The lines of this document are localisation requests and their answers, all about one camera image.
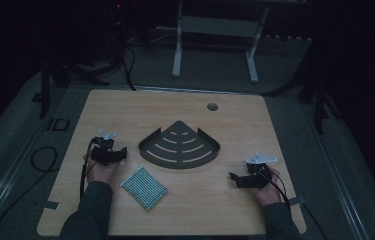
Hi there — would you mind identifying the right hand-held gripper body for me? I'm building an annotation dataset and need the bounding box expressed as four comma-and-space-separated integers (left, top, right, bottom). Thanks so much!
241, 152, 279, 190

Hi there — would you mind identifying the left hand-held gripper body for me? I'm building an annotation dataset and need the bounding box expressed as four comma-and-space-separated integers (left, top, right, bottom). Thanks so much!
89, 130, 120, 167

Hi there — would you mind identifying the person's left hand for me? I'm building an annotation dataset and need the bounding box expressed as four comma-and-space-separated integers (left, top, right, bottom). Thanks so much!
84, 153, 120, 185

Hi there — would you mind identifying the person's right hand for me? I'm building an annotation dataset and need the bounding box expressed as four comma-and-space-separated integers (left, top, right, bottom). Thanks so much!
252, 166, 285, 208

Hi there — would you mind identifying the grey tape strip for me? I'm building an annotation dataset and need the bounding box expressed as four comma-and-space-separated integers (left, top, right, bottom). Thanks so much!
42, 200, 60, 211
288, 195, 307, 207

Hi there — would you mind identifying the dark corner shelf tray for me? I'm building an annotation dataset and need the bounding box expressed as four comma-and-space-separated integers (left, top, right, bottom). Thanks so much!
137, 120, 221, 170

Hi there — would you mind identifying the black tripod stand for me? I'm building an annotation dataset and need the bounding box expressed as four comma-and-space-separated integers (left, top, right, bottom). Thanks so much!
264, 63, 343, 136
37, 46, 111, 120

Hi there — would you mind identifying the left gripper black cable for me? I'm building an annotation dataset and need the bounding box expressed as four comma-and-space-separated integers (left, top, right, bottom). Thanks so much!
79, 137, 100, 201

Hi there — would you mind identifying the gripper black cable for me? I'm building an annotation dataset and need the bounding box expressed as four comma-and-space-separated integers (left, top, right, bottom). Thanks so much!
79, 137, 100, 201
256, 170, 329, 240

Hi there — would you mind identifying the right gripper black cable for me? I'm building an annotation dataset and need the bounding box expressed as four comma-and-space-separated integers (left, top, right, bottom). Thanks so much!
256, 170, 329, 240

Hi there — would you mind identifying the black floor cable loop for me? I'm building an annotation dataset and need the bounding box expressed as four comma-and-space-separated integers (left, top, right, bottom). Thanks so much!
0, 145, 60, 240

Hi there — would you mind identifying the black hanging cable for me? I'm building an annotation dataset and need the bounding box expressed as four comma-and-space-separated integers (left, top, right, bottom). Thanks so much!
120, 41, 138, 92

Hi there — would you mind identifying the white metal stand frame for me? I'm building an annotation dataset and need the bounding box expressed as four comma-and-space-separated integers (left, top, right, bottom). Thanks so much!
171, 0, 271, 85

